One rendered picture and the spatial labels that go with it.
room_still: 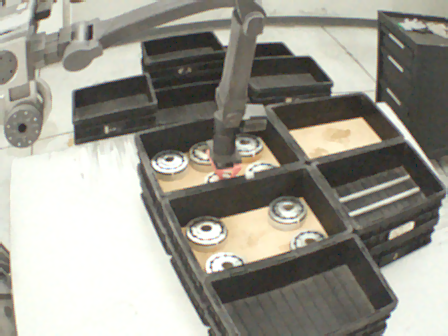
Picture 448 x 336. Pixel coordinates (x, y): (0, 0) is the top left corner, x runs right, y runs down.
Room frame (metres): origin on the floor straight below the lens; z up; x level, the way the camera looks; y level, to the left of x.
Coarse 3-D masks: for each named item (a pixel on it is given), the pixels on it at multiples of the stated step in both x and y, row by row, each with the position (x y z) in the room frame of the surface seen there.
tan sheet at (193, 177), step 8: (264, 144) 1.58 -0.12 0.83; (264, 152) 1.54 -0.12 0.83; (264, 160) 1.50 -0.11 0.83; (272, 160) 1.50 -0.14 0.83; (192, 168) 1.46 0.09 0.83; (192, 176) 1.43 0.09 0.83; (200, 176) 1.43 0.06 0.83; (160, 184) 1.39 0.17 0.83; (168, 184) 1.39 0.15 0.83; (176, 184) 1.39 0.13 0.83; (184, 184) 1.39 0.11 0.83; (192, 184) 1.39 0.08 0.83
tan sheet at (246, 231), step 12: (240, 216) 1.26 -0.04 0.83; (252, 216) 1.26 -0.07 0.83; (264, 216) 1.26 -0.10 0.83; (312, 216) 1.25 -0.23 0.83; (228, 228) 1.21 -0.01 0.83; (240, 228) 1.21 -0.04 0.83; (252, 228) 1.21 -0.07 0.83; (264, 228) 1.21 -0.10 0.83; (300, 228) 1.21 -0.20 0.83; (312, 228) 1.20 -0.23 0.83; (228, 240) 1.17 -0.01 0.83; (240, 240) 1.17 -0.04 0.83; (252, 240) 1.17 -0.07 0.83; (264, 240) 1.17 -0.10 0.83; (276, 240) 1.16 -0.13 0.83; (288, 240) 1.16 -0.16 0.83; (204, 252) 1.12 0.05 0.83; (216, 252) 1.12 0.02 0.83; (228, 252) 1.12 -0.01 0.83; (240, 252) 1.12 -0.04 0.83; (252, 252) 1.12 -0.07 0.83; (264, 252) 1.12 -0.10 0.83; (276, 252) 1.12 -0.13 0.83; (204, 264) 1.08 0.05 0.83
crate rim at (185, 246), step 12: (288, 168) 1.33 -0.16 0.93; (300, 168) 1.33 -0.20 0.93; (240, 180) 1.28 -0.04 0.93; (252, 180) 1.28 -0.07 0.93; (192, 192) 1.24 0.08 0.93; (204, 192) 1.24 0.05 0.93; (324, 192) 1.23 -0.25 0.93; (168, 204) 1.19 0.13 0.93; (336, 204) 1.18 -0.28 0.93; (168, 216) 1.15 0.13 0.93; (180, 228) 1.10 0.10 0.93; (348, 228) 1.09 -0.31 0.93; (180, 240) 1.06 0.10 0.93; (324, 240) 1.05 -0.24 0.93; (192, 252) 1.02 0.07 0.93; (288, 252) 1.02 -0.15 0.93; (192, 264) 0.99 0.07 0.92; (240, 264) 0.98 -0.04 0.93; (252, 264) 0.98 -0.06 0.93; (204, 276) 0.94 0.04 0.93
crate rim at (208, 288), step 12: (336, 240) 1.05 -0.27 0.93; (360, 240) 1.04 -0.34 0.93; (300, 252) 1.01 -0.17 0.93; (312, 252) 1.01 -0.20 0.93; (264, 264) 0.98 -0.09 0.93; (276, 264) 0.98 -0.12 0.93; (372, 264) 0.94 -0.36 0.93; (216, 276) 0.94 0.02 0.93; (228, 276) 0.94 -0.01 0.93; (204, 288) 0.91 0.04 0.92; (216, 300) 0.86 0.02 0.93; (396, 300) 0.80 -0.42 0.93; (384, 312) 0.77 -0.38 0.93; (228, 324) 0.78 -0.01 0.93; (348, 324) 0.75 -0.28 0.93; (360, 324) 0.75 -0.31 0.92
